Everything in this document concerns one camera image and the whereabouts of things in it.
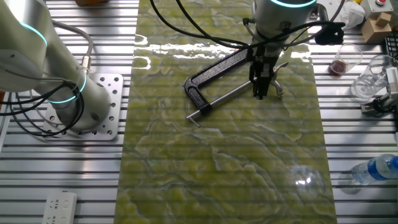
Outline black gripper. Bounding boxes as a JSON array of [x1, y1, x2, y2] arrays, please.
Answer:
[[248, 45, 282, 100]]

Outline black C-clamp with steel screw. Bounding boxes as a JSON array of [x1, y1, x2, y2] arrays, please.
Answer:
[[183, 47, 254, 128]]

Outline plastic water bottle blue label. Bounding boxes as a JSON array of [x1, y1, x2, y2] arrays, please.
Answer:
[[351, 153, 398, 187]]

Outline glass beaker with dark liquid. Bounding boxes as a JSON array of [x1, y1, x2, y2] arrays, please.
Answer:
[[328, 43, 364, 77]]

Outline green marble pattern mat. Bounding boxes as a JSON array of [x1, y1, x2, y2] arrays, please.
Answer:
[[113, 0, 338, 224]]

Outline empty clear glass beaker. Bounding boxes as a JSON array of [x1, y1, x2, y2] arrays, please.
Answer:
[[350, 55, 394, 101]]

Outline small cardboard box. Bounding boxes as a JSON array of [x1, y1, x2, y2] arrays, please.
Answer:
[[361, 17, 392, 44]]

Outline black keyboard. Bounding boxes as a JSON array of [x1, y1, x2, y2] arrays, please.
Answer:
[[384, 33, 398, 60]]

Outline small wooden cube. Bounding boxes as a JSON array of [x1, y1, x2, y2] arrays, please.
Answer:
[[375, 12, 392, 27]]

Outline grey box with red button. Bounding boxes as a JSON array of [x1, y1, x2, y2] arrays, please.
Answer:
[[368, 0, 393, 14]]

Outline white power strip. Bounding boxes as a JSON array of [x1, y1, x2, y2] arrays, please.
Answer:
[[42, 190, 78, 224]]

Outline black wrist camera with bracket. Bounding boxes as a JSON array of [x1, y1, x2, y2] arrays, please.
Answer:
[[314, 3, 346, 46]]

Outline small silver camera black mount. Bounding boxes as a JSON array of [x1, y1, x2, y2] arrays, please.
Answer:
[[360, 92, 398, 118]]

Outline ribbed silver camera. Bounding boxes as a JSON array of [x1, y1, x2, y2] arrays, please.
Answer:
[[385, 66, 398, 100]]

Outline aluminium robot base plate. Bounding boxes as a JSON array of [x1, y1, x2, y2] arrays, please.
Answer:
[[42, 73, 124, 141]]

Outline grey cable with metal connector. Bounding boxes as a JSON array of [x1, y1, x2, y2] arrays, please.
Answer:
[[51, 19, 94, 75]]

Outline black cable bundle at base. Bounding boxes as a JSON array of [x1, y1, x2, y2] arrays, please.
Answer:
[[0, 79, 85, 138]]

